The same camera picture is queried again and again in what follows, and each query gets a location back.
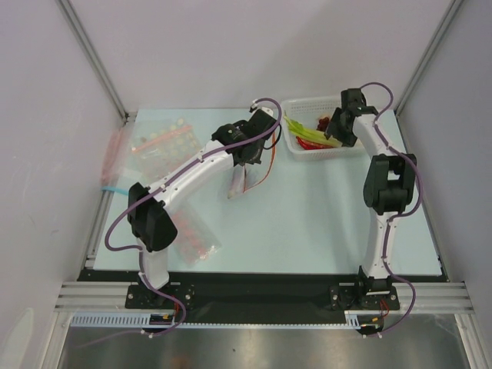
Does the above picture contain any clear orange-zipper zip bag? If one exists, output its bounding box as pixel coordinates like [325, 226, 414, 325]
[224, 130, 281, 203]

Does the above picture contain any aluminium front rail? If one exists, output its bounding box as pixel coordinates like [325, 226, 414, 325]
[55, 281, 131, 312]

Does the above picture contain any red-dotted zip bag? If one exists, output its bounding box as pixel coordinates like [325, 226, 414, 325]
[172, 205, 221, 266]

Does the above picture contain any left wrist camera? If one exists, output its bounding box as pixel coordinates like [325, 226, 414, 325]
[249, 101, 274, 116]

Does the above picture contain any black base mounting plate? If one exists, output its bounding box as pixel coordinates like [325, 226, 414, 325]
[76, 268, 401, 326]

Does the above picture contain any white plastic basket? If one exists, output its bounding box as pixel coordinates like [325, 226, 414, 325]
[281, 96, 365, 161]

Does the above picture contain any blue-zipper bag edge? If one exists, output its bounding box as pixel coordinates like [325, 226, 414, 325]
[101, 186, 128, 196]

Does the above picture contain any white slotted cable duct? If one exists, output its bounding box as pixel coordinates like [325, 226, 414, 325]
[70, 312, 379, 330]

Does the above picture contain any green onion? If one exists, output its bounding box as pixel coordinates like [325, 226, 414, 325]
[283, 115, 342, 148]

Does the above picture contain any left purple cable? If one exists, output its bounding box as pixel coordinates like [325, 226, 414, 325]
[104, 98, 284, 339]

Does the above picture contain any aluminium frame post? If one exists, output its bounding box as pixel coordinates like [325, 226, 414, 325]
[394, 0, 465, 118]
[55, 0, 131, 125]

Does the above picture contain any red grapes bunch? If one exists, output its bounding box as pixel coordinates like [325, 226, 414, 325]
[317, 115, 331, 132]

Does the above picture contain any yellow-dotted pink-zipper bag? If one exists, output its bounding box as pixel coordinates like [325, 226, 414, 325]
[130, 118, 201, 184]

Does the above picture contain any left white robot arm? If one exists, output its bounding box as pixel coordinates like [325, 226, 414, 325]
[128, 108, 278, 308]

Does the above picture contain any red chili pepper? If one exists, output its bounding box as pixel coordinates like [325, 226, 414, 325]
[296, 136, 331, 150]

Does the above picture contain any right aluminium frame post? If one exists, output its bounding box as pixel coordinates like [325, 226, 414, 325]
[394, 0, 465, 118]

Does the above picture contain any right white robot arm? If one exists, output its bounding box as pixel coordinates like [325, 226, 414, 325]
[325, 88, 416, 308]

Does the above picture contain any purple eggplant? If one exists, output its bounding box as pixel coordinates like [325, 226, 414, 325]
[227, 165, 247, 200]

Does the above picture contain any left aluminium frame post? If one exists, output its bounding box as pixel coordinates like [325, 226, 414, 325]
[55, 0, 131, 125]

